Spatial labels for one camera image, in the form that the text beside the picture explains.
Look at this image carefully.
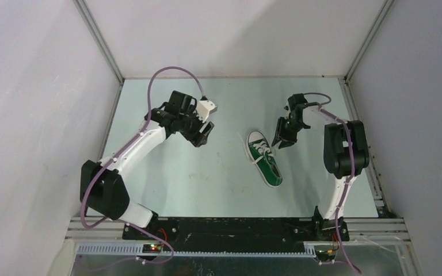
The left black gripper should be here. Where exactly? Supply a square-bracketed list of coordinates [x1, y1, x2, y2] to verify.
[179, 105, 214, 148]

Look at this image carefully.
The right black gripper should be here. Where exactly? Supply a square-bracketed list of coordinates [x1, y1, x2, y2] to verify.
[272, 116, 307, 149]

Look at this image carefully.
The white shoelace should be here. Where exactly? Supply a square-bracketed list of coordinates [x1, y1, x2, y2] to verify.
[237, 131, 275, 164]

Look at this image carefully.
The green canvas sneaker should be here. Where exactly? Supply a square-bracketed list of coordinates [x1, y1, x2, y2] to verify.
[245, 131, 283, 187]

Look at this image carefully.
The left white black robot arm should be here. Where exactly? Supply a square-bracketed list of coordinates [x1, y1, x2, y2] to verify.
[79, 91, 218, 240]

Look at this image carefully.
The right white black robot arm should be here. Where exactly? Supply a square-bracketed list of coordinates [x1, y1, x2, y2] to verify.
[272, 93, 370, 242]

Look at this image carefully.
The left controller board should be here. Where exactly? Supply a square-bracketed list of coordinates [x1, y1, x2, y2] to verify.
[142, 243, 163, 254]

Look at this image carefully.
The controller board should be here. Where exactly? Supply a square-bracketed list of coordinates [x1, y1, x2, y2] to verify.
[315, 250, 338, 263]
[142, 243, 163, 254]

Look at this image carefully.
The right controller board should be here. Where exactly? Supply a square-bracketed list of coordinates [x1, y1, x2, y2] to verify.
[315, 250, 338, 263]

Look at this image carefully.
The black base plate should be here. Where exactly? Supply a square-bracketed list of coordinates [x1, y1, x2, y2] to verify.
[123, 217, 350, 254]

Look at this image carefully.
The grey slotted cable duct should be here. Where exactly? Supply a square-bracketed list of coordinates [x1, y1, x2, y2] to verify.
[76, 242, 316, 258]

